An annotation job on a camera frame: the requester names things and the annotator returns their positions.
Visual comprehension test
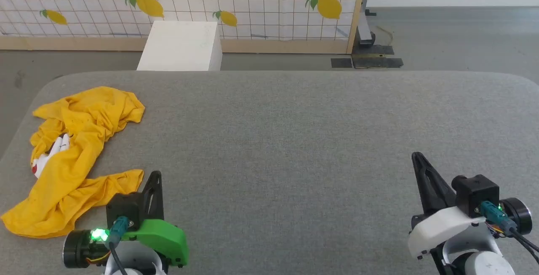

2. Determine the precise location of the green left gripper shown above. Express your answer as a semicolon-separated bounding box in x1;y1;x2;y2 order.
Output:
63;171;189;268

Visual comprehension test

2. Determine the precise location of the left camera cable, teal plug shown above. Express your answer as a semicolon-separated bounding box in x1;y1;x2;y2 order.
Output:
109;216;129;275

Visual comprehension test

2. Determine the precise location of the black floor plate under foot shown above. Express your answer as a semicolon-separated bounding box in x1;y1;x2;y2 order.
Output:
353;45;395;56

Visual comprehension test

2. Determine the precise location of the thin yellow floor cable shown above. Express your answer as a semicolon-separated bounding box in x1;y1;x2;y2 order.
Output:
376;25;395;46

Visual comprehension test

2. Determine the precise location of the grey metal partition foot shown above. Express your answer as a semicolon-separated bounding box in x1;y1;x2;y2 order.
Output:
357;0;376;48

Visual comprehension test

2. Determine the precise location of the right camera cable, teal plug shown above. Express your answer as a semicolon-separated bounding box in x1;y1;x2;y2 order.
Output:
480;201;539;263

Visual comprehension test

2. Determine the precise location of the camera cable, teal plug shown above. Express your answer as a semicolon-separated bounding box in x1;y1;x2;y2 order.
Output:
109;216;129;275
480;201;539;263

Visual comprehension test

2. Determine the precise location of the white box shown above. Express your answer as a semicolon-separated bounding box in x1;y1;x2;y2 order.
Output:
137;20;222;72

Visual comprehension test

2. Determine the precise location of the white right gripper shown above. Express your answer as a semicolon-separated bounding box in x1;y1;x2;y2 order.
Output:
408;152;532;261

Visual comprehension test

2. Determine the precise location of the yellow t-shirt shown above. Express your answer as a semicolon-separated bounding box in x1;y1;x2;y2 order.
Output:
1;86;146;239

